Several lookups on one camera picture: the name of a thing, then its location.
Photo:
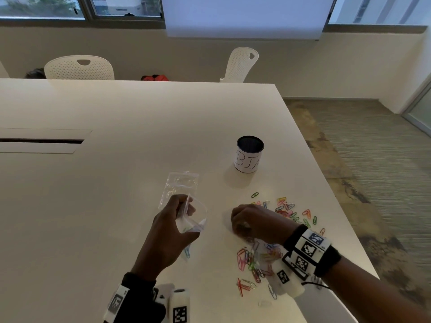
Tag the red bag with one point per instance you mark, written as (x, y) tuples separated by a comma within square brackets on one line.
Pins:
[(155, 77)]

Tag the person's right fingers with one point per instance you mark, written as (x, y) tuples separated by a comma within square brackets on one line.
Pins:
[(240, 218)]

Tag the white perforated chair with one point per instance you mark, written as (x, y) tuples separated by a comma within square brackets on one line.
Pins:
[(239, 65), (79, 68)]

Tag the person's left thumb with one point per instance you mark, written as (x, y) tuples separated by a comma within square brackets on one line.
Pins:
[(189, 238)]

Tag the blue paper clip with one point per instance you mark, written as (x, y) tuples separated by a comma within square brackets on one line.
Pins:
[(187, 252)]

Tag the wrist camera rig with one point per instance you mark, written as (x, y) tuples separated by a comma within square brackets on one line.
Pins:
[(308, 250), (134, 299)]

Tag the person's left hand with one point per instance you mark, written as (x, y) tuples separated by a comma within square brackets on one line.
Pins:
[(161, 238)]

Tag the white cup with black rim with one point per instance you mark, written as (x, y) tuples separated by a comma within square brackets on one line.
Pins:
[(247, 161)]

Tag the left wrist camera rig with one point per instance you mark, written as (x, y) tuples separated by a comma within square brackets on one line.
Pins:
[(134, 299)]

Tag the person's right hand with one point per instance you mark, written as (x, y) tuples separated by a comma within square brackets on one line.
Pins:
[(266, 225)]

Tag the glass door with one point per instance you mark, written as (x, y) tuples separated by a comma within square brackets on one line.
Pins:
[(421, 110)]

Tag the person's right forearm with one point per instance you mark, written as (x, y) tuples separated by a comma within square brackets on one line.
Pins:
[(370, 292)]

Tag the clear plastic zip bag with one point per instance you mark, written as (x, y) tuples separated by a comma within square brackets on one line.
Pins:
[(195, 218), (176, 184)]

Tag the window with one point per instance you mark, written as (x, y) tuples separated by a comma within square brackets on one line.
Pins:
[(380, 11), (43, 6)]

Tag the white roller blind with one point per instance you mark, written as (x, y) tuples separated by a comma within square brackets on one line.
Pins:
[(247, 16)]

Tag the pile of coloured paper clips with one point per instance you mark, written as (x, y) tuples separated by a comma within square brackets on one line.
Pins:
[(251, 262)]

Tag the right wrist camera rig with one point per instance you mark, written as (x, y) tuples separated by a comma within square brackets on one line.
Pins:
[(308, 250)]

